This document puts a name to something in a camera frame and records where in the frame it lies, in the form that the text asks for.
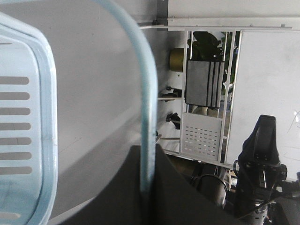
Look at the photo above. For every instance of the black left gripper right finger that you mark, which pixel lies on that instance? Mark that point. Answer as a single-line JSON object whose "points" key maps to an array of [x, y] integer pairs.
{"points": [[177, 203]]}

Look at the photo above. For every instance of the white rolling whiteboard stand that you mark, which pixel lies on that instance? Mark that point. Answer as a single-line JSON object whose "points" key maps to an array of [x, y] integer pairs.
{"points": [[267, 82]]}

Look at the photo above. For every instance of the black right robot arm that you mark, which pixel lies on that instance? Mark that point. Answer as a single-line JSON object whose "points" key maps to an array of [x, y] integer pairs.
{"points": [[256, 191]]}

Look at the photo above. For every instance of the light blue plastic basket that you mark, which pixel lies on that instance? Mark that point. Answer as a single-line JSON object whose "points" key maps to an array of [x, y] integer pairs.
{"points": [[29, 155]]}

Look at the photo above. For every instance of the green potted plant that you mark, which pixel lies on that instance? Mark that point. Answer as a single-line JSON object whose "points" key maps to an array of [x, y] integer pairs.
{"points": [[206, 47]]}

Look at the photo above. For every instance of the gold plant pot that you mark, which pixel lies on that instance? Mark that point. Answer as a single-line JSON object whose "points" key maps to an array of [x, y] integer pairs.
{"points": [[176, 59]]}

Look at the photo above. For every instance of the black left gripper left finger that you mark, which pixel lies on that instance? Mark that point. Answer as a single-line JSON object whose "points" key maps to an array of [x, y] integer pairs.
{"points": [[119, 202]]}

